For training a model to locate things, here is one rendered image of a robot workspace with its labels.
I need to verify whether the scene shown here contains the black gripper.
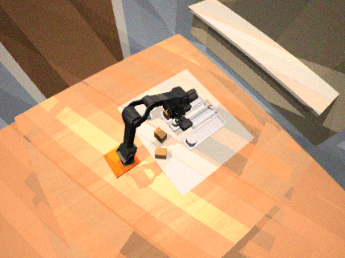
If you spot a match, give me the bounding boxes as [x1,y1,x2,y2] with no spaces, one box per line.
[162,104,193,131]

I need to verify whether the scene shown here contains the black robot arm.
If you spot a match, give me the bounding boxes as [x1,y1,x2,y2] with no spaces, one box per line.
[116,86,198,167]

